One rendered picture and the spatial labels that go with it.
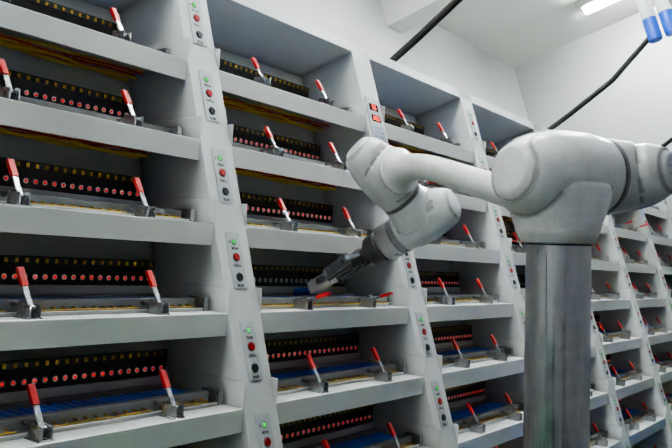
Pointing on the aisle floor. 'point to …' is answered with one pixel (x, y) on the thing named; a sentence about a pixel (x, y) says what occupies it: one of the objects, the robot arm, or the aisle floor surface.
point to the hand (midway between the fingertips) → (321, 282)
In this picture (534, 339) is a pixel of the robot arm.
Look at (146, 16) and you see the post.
